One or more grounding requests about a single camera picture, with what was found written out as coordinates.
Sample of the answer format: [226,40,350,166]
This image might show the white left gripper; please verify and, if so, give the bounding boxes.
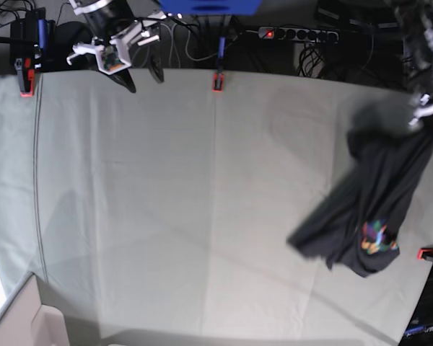
[408,93,433,126]

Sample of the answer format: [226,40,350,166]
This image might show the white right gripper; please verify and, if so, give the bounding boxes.
[66,19,165,93]

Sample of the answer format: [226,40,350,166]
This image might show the black t-shirt with colourful print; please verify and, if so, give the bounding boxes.
[287,107,433,278]

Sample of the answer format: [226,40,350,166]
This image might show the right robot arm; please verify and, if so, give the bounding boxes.
[66,1,167,93]

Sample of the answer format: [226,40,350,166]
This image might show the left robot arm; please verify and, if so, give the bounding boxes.
[387,1,433,128]

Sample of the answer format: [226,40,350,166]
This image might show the red black clamp middle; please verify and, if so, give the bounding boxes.
[212,72,224,92]

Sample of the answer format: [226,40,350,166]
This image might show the blue box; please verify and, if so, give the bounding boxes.
[160,0,262,15]

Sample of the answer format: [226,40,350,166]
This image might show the red black clamp left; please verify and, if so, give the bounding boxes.
[14,58,35,97]

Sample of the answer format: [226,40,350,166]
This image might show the light green table cloth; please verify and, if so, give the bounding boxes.
[0,70,433,345]

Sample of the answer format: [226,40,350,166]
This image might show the black power strip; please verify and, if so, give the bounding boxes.
[258,27,340,44]

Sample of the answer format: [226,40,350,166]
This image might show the white cable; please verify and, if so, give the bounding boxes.
[131,21,217,68]

